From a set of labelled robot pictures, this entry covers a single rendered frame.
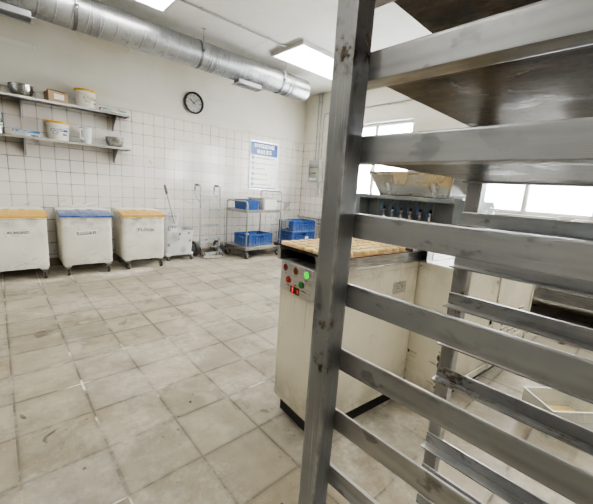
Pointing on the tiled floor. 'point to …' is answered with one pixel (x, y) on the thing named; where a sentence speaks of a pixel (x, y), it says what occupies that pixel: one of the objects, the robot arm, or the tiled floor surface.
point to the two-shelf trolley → (247, 226)
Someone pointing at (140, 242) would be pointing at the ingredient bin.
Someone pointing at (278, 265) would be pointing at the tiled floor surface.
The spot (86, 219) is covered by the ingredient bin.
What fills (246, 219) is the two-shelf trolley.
